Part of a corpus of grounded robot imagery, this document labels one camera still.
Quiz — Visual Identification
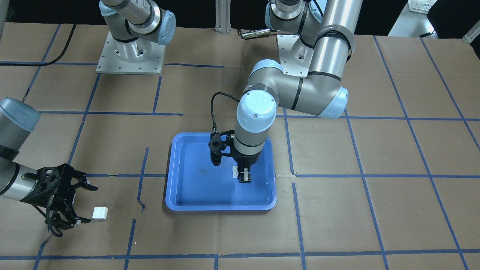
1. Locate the aluminium profile post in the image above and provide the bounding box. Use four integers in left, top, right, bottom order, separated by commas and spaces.
215, 0, 231, 36

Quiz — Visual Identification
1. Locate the white basket background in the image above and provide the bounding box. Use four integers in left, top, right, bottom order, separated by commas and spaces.
408, 0, 437, 14

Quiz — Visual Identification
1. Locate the metal cable connector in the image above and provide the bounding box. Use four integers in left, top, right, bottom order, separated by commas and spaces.
237, 28, 278, 40

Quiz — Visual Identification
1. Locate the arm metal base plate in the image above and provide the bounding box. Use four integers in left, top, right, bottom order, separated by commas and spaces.
96, 32, 166, 75
277, 34, 314, 78

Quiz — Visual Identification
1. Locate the white block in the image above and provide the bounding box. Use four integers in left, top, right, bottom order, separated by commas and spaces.
232, 166, 239, 178
91, 207, 108, 220

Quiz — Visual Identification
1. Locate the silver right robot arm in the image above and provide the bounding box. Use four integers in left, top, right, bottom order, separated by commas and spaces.
0, 0, 176, 237

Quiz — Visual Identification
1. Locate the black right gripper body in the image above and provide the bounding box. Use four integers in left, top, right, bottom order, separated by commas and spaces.
21, 163, 85, 233

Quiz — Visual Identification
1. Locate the blue plastic tray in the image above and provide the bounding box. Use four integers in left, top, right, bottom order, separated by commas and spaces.
165, 133, 277, 212

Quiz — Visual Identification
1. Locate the black cable on table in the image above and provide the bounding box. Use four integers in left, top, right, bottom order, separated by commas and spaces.
0, 24, 77, 67

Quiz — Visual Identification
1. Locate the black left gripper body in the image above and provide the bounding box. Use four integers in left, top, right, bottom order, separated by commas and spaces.
208, 130, 261, 169

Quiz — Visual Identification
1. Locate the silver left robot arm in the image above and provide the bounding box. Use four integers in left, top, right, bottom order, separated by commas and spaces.
208, 0, 362, 183

